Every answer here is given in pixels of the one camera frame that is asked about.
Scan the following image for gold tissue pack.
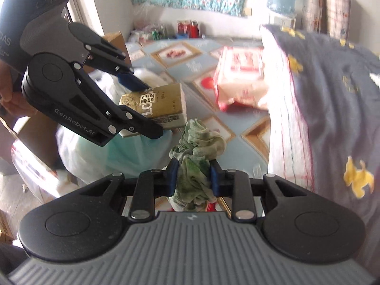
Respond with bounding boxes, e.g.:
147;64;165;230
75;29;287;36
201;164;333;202
119;83;187;129

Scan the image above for green white rag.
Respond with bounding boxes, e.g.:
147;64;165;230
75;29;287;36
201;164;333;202
169;119;226;212

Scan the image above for pink wet wipes pack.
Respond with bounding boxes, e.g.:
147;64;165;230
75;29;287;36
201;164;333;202
213;46;268;111

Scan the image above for person left hand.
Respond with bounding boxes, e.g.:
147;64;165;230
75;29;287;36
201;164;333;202
1;61;37;117

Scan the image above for clear plastic trash bag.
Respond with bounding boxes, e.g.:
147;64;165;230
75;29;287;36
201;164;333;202
128;3;160;44

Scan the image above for green bottles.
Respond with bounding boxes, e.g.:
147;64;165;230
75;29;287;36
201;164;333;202
151;24;168;41

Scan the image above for patterned floor mat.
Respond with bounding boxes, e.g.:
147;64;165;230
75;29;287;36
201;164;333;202
135;40;270;178

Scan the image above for white plastic shopping bag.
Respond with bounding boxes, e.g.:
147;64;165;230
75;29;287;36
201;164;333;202
11;71;175;202

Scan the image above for brown cardboard box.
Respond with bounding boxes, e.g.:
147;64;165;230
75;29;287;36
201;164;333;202
0;31;133;167

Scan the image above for dark grey yellow quilt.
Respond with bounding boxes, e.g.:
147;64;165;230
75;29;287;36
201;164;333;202
260;25;379;275

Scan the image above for white water dispenser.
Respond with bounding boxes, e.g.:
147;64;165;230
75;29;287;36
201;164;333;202
269;12;296;29

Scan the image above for rolled floral mat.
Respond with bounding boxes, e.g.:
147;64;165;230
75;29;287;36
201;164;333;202
301;0;325;33

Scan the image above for rolled checkered mat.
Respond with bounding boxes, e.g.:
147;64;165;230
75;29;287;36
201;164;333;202
326;0;352;40

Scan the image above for red packages by wall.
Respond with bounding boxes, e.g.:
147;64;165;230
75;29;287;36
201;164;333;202
176;20;200;39

